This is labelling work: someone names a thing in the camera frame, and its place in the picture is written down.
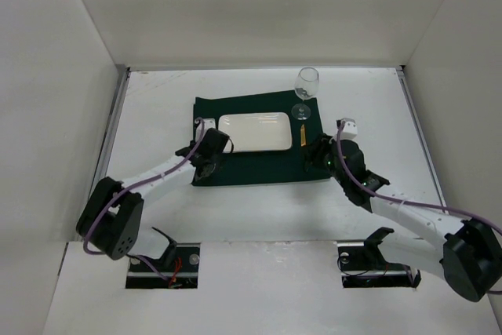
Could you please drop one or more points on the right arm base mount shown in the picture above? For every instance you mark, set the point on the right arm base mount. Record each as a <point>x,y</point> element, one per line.
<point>362,265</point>

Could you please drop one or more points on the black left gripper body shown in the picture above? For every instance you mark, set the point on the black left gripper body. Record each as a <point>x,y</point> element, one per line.
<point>208,169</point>

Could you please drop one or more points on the clear wine glass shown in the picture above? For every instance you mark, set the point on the clear wine glass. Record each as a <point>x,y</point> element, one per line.
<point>305,87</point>

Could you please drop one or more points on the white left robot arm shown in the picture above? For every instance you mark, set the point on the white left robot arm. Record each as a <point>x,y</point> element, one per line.
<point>111,222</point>

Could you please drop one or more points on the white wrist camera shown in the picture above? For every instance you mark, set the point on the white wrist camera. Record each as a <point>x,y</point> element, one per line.
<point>207,123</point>
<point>348,128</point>

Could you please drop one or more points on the white rectangular plate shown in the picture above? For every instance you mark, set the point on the white rectangular plate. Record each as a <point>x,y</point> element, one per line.
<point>256,132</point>

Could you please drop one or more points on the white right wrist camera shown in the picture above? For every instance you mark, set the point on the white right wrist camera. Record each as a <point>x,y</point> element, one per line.
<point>348,128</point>

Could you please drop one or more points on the aluminium table rail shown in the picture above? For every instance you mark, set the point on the aluminium table rail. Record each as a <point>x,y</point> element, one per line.
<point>111,127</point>
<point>423,143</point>

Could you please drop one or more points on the left aluminium table rail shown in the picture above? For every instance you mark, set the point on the left aluminium table rail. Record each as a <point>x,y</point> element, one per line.
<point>111,127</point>

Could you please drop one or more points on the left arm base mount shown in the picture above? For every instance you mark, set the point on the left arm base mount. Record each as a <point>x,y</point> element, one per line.
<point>159,262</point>

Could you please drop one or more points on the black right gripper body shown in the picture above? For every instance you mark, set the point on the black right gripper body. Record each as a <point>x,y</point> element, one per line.
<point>318,151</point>

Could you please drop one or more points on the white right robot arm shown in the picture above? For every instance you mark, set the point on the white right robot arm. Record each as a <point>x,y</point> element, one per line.
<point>459,247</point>

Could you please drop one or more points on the dark green cloth napkin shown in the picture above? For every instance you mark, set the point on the dark green cloth napkin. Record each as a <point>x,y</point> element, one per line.
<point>267,167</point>

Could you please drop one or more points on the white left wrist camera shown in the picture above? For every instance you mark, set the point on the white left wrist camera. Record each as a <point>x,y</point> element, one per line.
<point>207,123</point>

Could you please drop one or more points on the right aluminium table rail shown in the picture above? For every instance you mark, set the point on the right aluminium table rail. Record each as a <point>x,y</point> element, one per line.
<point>423,143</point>

